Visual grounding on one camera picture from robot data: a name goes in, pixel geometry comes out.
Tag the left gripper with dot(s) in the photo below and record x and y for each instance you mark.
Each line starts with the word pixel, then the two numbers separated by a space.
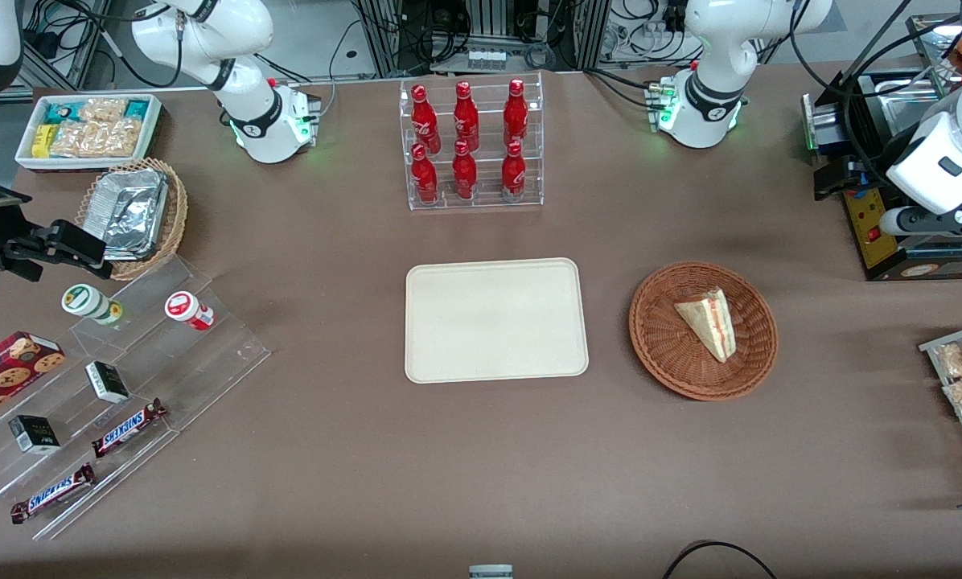
pixel 861 166

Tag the triangular sandwich wedge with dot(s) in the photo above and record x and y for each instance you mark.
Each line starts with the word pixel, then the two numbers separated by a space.
pixel 710 322

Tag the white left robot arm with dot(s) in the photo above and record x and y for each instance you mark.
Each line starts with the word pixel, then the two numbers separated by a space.
pixel 714 48

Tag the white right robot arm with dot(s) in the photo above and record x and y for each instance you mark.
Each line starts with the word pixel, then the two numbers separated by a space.
pixel 240 48

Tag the oval light wicker basket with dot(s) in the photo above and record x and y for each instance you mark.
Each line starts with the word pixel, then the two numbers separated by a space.
pixel 177 209

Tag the round brown wicker basket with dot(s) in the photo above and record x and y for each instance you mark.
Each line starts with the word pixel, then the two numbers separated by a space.
pixel 666 346

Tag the beige rectangular serving tray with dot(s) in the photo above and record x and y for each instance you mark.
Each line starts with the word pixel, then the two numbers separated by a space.
pixel 493 322

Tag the black hot food machine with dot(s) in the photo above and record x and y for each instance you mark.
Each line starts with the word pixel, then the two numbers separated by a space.
pixel 871 233

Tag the green capped white bottle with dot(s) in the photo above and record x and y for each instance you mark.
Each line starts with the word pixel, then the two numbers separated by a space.
pixel 87 301

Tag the silver foil container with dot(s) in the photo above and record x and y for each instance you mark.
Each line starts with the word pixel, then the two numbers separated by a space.
pixel 135 213

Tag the white snack bin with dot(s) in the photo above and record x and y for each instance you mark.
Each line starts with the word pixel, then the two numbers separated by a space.
pixel 24 157

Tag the yellow snack packet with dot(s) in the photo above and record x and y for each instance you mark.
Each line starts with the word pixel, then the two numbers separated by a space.
pixel 43 141

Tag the large rice cracker bag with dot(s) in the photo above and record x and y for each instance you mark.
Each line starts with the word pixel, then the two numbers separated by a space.
pixel 99 139

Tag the steel food pan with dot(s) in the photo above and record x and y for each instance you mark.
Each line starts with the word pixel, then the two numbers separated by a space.
pixel 903 100

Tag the teal snack packet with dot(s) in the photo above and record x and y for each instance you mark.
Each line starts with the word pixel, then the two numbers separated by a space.
pixel 60 112
pixel 137 108

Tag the red capped white bottle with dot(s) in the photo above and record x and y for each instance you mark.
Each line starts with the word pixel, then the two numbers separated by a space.
pixel 185 309

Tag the small rice cracker bag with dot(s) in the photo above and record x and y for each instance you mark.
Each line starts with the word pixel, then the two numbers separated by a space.
pixel 103 108

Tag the small black box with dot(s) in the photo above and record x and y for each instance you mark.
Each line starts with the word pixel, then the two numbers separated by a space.
pixel 107 382
pixel 34 434

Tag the red cookie box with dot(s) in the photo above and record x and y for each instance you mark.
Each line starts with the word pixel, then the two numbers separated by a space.
pixel 6 374

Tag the clear acrylic stepped shelf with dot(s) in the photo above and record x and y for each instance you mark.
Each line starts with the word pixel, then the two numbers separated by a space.
pixel 207 362

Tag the Snickers chocolate bar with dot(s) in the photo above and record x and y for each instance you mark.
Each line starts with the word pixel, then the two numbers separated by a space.
pixel 53 492
pixel 127 428

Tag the red cola bottle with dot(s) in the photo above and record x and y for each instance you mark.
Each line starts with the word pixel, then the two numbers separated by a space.
pixel 515 117
pixel 513 174
pixel 464 175
pixel 425 178
pixel 466 119
pixel 425 121

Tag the clear acrylic bottle rack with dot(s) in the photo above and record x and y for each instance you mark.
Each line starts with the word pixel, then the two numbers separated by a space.
pixel 485 193

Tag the small grey object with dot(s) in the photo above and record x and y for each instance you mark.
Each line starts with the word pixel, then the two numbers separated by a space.
pixel 491 572

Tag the aluminium frame rack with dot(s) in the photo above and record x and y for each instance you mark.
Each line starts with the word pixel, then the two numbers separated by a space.
pixel 384 36

